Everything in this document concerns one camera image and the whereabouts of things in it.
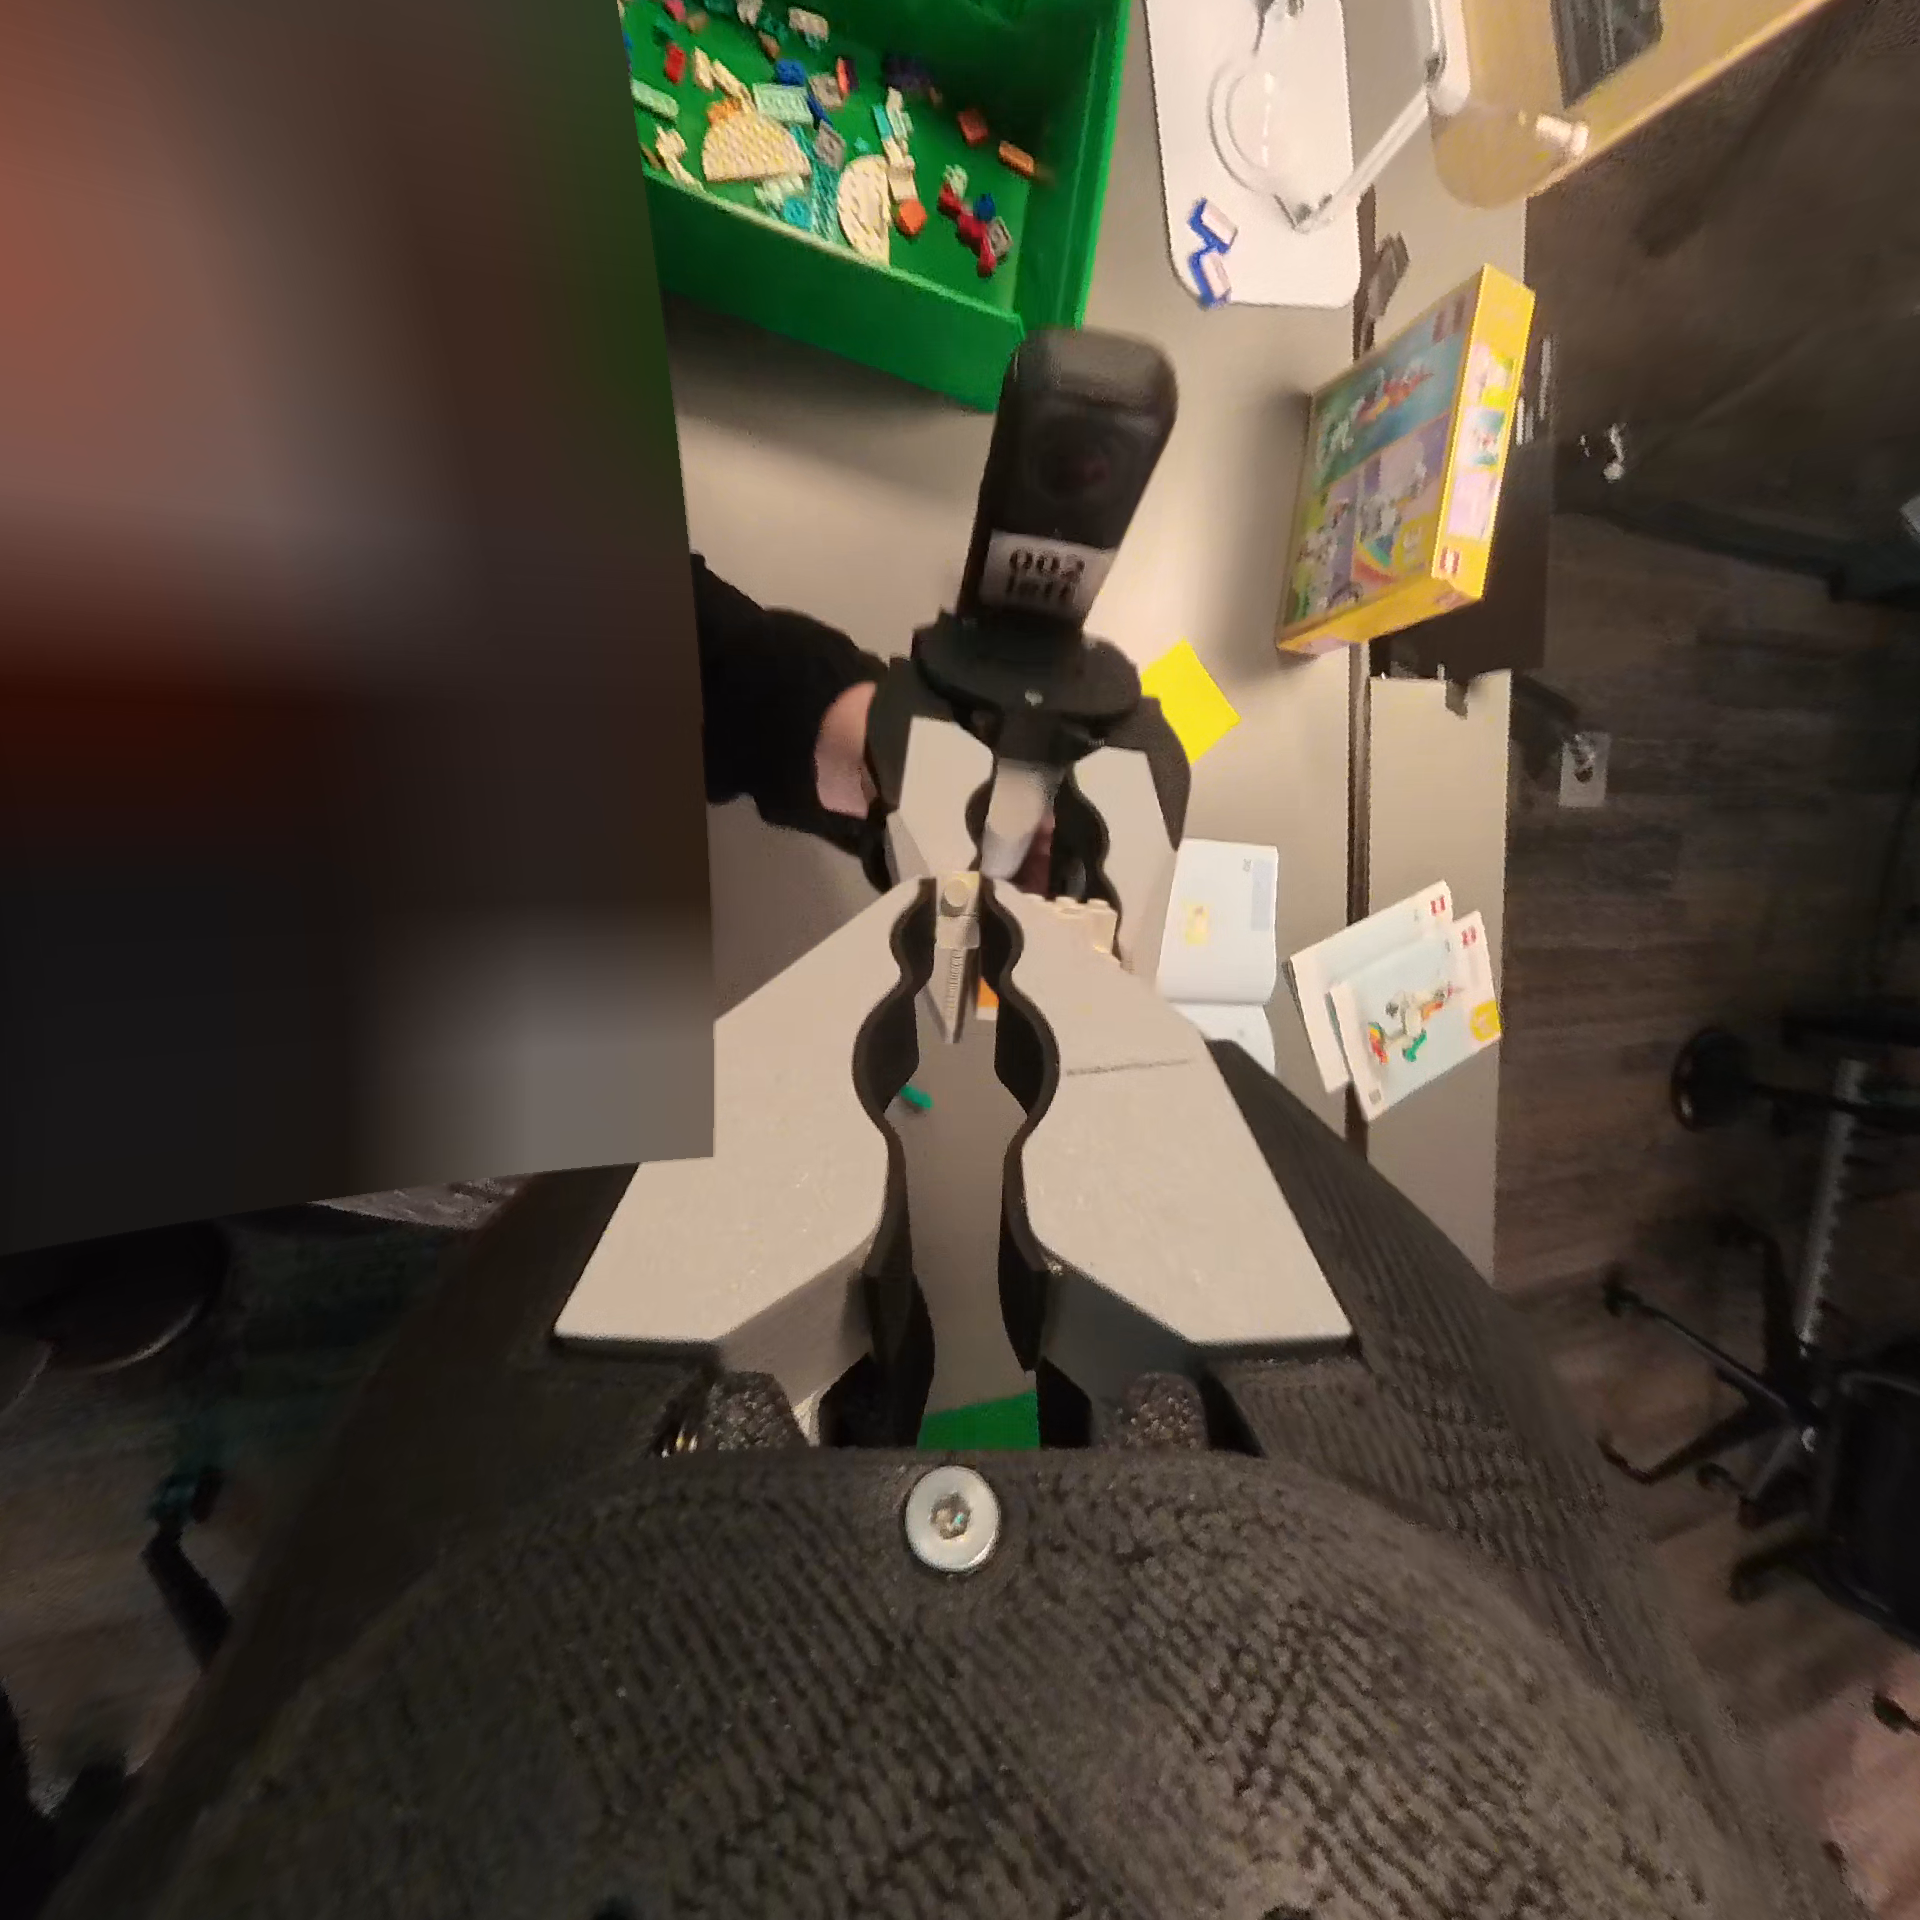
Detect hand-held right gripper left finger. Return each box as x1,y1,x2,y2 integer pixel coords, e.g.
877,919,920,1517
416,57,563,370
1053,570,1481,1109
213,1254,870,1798
555,879,947,1442

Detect yellow lego set box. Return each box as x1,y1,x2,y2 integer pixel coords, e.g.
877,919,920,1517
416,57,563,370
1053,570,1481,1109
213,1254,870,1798
1275,266,1539,659

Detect clear plastic holder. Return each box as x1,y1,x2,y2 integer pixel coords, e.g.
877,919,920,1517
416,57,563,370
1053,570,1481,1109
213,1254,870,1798
1208,0,1432,234

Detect lego brick assembly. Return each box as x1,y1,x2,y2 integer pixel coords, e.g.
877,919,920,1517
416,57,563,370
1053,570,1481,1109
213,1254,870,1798
975,888,1125,1024

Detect black office chair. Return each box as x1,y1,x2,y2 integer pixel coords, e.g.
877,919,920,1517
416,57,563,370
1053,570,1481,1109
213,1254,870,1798
1598,1013,1920,1631

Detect small beige lego piece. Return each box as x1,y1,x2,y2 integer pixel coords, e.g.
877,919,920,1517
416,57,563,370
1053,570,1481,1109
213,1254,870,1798
934,873,987,1047

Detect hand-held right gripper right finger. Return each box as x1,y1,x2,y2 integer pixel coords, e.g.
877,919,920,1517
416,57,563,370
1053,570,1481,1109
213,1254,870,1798
983,883,1355,1413

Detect lego instruction booklet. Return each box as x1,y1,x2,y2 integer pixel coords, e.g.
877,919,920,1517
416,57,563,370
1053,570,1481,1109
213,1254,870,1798
1286,883,1504,1123

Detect pile of loose lego pieces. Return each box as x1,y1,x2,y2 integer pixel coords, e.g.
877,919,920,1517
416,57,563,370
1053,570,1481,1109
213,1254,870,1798
627,0,1051,280

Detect person's left hand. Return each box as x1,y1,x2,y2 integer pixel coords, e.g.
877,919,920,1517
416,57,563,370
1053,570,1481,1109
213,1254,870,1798
813,681,889,864

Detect yellow sticky note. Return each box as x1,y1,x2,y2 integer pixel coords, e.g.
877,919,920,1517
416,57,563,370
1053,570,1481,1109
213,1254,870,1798
1141,641,1241,762

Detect green plastic bin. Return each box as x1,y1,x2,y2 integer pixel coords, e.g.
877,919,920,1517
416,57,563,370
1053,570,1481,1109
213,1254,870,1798
619,0,1128,416

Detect white paper booklet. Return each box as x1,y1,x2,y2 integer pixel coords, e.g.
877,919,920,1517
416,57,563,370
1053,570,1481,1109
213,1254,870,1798
1155,839,1279,1009

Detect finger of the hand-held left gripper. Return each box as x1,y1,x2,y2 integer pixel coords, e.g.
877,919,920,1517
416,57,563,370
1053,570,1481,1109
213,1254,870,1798
983,758,1125,917
887,719,995,895

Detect white board with clear stand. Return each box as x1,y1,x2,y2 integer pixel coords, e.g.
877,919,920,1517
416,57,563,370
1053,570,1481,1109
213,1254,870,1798
1144,0,1448,311

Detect person's left forearm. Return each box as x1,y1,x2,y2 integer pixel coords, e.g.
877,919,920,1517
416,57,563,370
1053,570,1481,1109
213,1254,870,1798
689,551,889,831

